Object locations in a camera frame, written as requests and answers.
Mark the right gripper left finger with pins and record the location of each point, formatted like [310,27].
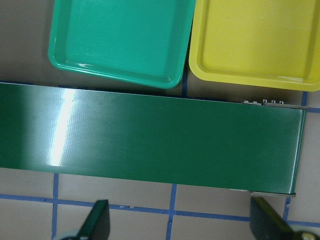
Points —
[97,225]

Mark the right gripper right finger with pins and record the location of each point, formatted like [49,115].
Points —
[266,224]

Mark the green conveyor belt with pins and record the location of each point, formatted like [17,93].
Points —
[150,138]

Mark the yellow plastic tray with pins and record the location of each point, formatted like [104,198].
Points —
[264,43]

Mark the green plastic tray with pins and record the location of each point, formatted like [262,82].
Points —
[141,42]

